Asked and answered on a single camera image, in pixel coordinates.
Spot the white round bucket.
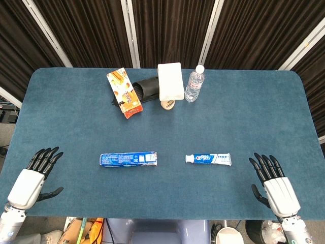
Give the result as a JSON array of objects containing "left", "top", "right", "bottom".
[{"left": 215, "top": 227, "right": 244, "bottom": 244}]

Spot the orange yellow plastic bag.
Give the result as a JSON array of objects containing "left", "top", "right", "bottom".
[{"left": 85, "top": 218, "right": 105, "bottom": 244}]

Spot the white partition frame post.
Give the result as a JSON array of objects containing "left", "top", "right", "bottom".
[
  {"left": 197, "top": 0, "right": 225, "bottom": 69},
  {"left": 278, "top": 19, "right": 325, "bottom": 71},
  {"left": 0, "top": 86, "right": 23, "bottom": 109},
  {"left": 120, "top": 0, "right": 141, "bottom": 69},
  {"left": 22, "top": 0, "right": 74, "bottom": 68}
]

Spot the black trash bin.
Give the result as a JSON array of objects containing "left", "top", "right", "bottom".
[{"left": 245, "top": 220, "right": 287, "bottom": 244}]

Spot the black floor equipment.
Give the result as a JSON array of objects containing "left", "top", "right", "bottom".
[{"left": 0, "top": 98, "right": 20, "bottom": 123}]

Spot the green stick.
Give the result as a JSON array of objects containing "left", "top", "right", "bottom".
[{"left": 77, "top": 218, "right": 88, "bottom": 244}]

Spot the blue felt table mat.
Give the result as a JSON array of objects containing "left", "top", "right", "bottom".
[{"left": 0, "top": 67, "right": 325, "bottom": 221}]

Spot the orange snack box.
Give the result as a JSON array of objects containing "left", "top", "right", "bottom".
[{"left": 106, "top": 67, "right": 144, "bottom": 119}]

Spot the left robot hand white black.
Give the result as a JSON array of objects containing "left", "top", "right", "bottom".
[{"left": 7, "top": 146, "right": 64, "bottom": 210}]

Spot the grey white shoe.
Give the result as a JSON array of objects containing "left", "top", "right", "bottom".
[{"left": 40, "top": 230, "right": 63, "bottom": 244}]

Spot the blue toothpaste box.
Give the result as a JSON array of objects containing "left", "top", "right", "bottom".
[{"left": 99, "top": 151, "right": 158, "bottom": 167}]

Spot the clear plastic water bottle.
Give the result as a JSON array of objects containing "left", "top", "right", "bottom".
[{"left": 184, "top": 64, "right": 205, "bottom": 103}]

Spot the blue white toothpaste tube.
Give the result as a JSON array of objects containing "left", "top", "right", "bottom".
[{"left": 184, "top": 152, "right": 232, "bottom": 166}]

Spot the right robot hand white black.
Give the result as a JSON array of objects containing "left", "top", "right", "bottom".
[{"left": 248, "top": 152, "right": 302, "bottom": 218}]

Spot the lavender robot torso base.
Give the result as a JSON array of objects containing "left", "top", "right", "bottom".
[{"left": 103, "top": 218, "right": 211, "bottom": 244}]

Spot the dark brown pleated curtain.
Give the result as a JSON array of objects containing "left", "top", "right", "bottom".
[
  {"left": 291, "top": 35, "right": 325, "bottom": 139},
  {"left": 32, "top": 0, "right": 133, "bottom": 69},
  {"left": 132, "top": 0, "right": 216, "bottom": 69},
  {"left": 0, "top": 0, "right": 66, "bottom": 102},
  {"left": 204, "top": 0, "right": 325, "bottom": 71}
]

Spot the white tissue pack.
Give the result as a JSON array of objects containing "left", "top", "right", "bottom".
[{"left": 157, "top": 62, "right": 185, "bottom": 101}]

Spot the small wooden round object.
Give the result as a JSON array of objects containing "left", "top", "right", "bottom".
[{"left": 160, "top": 99, "right": 175, "bottom": 111}]

